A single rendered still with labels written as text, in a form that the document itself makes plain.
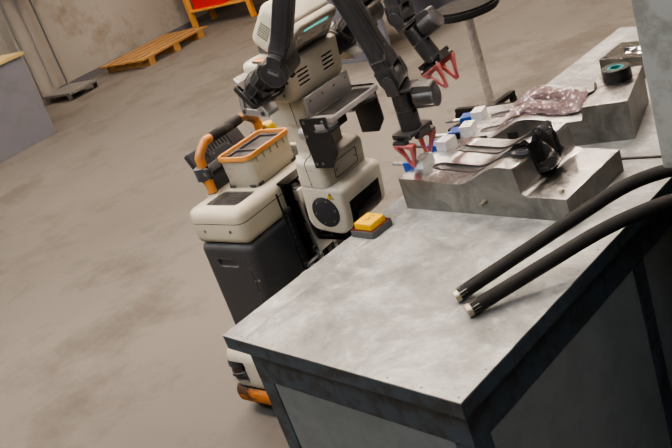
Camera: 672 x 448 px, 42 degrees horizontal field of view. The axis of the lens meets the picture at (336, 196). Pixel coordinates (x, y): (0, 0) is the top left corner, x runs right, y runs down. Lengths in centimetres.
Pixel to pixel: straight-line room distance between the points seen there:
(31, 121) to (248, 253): 642
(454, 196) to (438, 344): 58
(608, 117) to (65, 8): 969
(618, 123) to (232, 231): 121
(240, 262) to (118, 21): 932
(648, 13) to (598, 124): 97
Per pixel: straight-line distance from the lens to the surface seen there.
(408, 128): 230
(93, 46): 1171
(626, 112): 240
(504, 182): 211
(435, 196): 227
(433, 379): 166
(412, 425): 177
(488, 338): 173
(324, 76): 266
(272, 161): 291
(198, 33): 1147
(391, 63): 223
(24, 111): 903
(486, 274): 185
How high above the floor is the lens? 174
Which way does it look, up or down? 21 degrees down
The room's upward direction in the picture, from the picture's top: 19 degrees counter-clockwise
